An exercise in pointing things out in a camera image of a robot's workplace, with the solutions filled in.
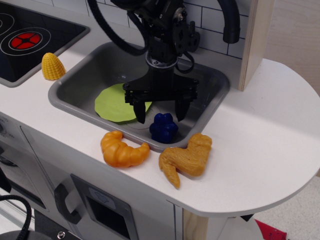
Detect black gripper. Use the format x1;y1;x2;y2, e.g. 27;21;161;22
122;66;199;124

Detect blue toy blueberries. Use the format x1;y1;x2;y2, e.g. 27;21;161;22
149;113;179;144

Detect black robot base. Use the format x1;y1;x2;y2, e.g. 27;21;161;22
0;209;76;240

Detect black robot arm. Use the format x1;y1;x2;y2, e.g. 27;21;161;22
88;0;200;123

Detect green toy plate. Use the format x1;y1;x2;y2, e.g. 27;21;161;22
94;83;136;123

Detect grey toy sink basin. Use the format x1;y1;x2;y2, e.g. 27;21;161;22
48;42;230;153

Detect toy fried chicken wing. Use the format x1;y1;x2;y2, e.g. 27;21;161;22
158;133;213;189

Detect orange toy croissant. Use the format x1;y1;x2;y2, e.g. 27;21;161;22
100;130;150;168

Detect black toy faucet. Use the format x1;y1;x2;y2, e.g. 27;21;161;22
184;0;248;59

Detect yellow toy corn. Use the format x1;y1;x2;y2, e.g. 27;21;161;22
41;52;66;81

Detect black toy stovetop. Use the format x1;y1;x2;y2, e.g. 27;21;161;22
0;2;90;88

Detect red cloth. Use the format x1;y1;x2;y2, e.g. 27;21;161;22
255;220;287;240

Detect wooden side post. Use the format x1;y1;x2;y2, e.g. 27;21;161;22
238;0;275;92

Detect black oven door handle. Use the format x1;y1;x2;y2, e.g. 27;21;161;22
54;183;81;225

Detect black braided cable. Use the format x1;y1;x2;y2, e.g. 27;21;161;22
0;194;33;240

